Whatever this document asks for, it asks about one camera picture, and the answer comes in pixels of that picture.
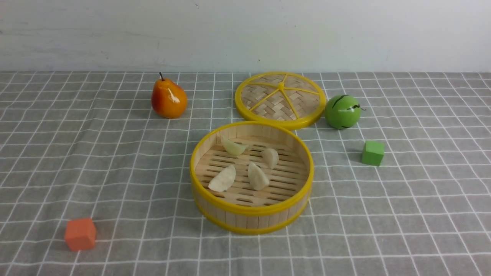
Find yellow bamboo steamer tray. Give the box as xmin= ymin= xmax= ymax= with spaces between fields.
xmin=189 ymin=121 xmax=314 ymax=235

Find orange red toy pear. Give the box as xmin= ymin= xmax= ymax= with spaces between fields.
xmin=151 ymin=72 xmax=188 ymax=119

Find greenish white dumpling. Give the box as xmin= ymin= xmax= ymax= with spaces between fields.
xmin=222 ymin=140 xmax=249 ymax=156

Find yellow bamboo steamer lid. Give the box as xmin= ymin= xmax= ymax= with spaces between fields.
xmin=234 ymin=71 xmax=327 ymax=130

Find orange wooden cube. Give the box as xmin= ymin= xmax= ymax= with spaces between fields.
xmin=64 ymin=218 xmax=96 ymax=251

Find green wooden cube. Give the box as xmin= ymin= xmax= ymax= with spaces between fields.
xmin=361 ymin=140 xmax=385 ymax=166

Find green toy watermelon ball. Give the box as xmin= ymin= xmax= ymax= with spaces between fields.
xmin=325 ymin=94 xmax=366 ymax=130

